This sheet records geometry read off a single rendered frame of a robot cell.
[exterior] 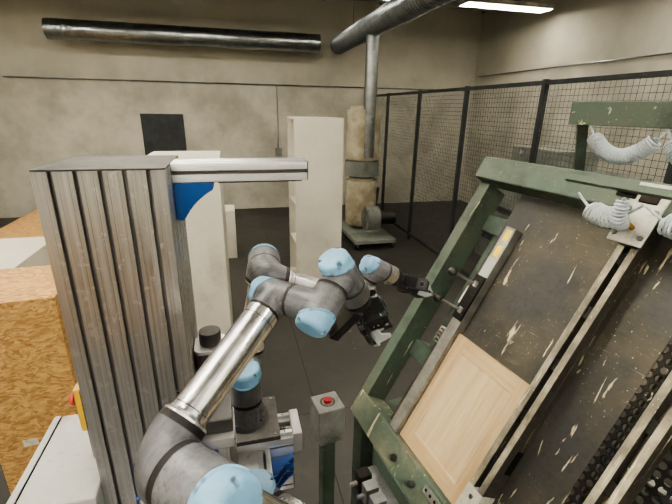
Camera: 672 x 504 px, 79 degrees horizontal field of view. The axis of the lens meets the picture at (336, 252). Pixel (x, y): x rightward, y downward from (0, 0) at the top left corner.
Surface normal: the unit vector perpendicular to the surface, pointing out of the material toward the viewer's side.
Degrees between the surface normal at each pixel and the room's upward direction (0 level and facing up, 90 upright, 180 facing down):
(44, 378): 90
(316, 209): 90
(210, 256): 90
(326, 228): 90
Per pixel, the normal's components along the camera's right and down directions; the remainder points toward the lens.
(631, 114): -0.92, 0.11
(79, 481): 0.02, -0.94
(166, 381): 0.24, 0.33
